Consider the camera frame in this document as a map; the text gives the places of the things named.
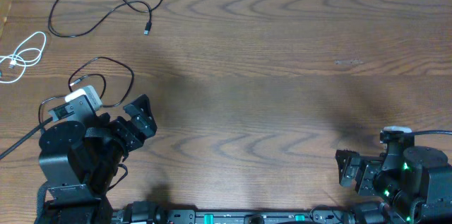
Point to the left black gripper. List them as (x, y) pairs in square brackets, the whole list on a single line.
[(147, 124)]

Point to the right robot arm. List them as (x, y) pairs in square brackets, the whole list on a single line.
[(413, 182)]

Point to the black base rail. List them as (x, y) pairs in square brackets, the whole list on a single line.
[(147, 212)]

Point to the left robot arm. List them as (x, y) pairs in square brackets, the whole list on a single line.
[(82, 153)]

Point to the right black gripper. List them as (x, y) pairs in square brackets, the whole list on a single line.
[(371, 165)]

